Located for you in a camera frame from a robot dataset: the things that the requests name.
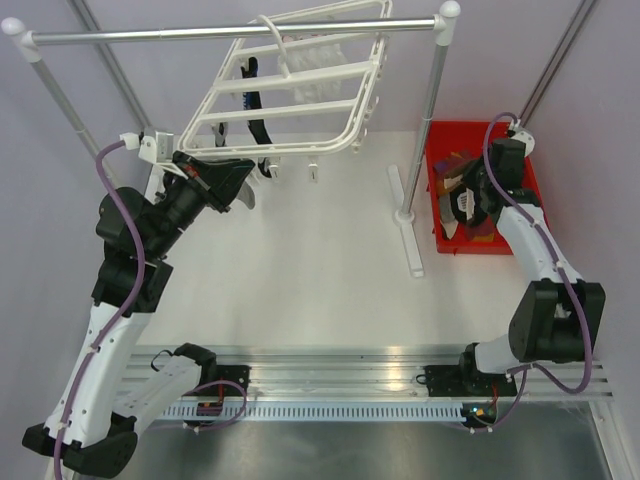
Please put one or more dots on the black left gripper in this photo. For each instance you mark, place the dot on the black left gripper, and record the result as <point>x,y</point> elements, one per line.
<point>220,179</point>

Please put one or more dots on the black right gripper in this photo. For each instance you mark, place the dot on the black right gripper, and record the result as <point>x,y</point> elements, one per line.
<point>469,173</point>

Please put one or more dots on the purple striped sock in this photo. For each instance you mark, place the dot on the purple striped sock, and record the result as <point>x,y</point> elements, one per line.
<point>454,164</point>
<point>482,233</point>

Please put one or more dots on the white plastic clip hanger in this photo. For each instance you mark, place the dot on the white plastic clip hanger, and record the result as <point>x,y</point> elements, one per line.
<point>253,93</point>

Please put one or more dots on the brown and beige back sock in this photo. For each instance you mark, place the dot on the brown and beige back sock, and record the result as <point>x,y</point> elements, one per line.
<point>451,183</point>

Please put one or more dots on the grey sock with black stripes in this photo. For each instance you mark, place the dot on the grey sock with black stripes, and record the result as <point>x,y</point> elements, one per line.
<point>446,211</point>

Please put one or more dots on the grey sock back row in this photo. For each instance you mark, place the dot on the grey sock back row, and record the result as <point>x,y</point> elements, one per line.
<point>246,194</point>

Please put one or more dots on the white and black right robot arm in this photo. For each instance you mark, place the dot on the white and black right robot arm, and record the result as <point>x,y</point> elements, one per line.
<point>555,325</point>

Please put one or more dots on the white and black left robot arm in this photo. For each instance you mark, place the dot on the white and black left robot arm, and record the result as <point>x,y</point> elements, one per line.
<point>92,431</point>

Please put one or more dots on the red plastic bin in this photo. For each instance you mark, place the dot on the red plastic bin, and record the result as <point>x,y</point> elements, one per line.
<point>445,150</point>

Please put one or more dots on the silver and white clothes rack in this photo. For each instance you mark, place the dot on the silver and white clothes rack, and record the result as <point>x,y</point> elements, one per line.
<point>442,24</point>

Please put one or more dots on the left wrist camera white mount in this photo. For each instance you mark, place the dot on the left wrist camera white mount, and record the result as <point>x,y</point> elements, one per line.
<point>154,146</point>

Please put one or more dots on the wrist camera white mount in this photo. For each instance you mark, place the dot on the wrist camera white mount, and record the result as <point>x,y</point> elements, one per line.
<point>517,132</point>
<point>154,146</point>

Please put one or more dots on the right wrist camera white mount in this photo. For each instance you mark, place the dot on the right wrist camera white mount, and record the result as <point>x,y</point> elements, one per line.
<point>517,132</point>

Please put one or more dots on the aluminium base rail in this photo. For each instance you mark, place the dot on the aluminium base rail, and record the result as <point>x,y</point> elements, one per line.
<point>357,373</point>

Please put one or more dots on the white slotted cable duct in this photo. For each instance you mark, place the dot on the white slotted cable duct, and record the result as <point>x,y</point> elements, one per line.
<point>420,411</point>

